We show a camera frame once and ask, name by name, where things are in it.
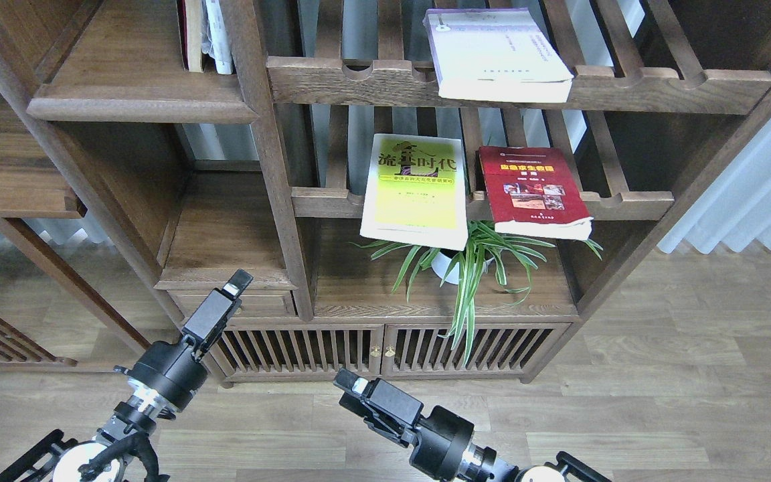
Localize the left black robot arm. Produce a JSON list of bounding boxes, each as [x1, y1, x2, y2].
[[0, 269, 253, 481]]

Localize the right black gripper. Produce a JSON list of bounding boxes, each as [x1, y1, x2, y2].
[[333, 368, 484, 481]]

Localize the red paperback book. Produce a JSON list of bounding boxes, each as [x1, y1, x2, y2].
[[479, 146, 592, 241]]

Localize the dark wooden bookshelf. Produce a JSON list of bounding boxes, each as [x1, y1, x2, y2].
[[0, 1, 771, 384]]

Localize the white plant pot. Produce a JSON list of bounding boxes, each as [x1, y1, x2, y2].
[[431, 249, 495, 285]]

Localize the spider plant leaves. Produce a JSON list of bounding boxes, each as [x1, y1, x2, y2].
[[352, 220, 604, 366]]

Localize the yellow green book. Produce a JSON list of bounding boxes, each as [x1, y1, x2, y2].
[[360, 133, 468, 251]]

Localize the white curtain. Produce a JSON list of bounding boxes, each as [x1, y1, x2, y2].
[[658, 119, 771, 254]]

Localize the upright tan book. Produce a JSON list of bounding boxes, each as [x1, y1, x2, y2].
[[178, 0, 204, 72]]

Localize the white purple book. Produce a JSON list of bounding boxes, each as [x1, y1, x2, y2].
[[424, 8, 573, 103]]

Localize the brass cabinet door knobs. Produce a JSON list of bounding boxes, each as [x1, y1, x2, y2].
[[369, 345, 397, 357]]

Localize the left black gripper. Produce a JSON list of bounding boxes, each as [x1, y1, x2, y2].
[[115, 269, 253, 421]]

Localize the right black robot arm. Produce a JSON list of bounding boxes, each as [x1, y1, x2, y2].
[[333, 368, 608, 481]]

